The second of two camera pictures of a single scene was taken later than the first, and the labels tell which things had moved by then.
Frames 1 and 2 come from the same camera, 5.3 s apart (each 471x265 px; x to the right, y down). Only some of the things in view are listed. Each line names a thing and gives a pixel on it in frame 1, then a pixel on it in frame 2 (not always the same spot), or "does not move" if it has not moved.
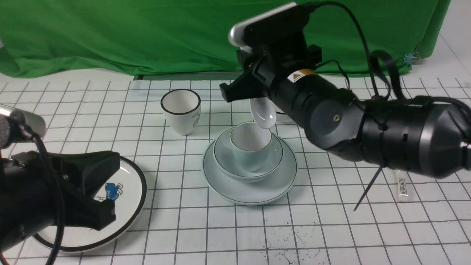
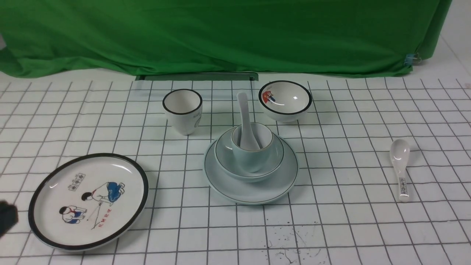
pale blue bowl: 227,165 does not move
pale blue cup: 251,144 does not move
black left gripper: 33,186 → 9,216
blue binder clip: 411,58 does not move
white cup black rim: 182,108 does not move
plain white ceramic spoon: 264,112 → 247,143
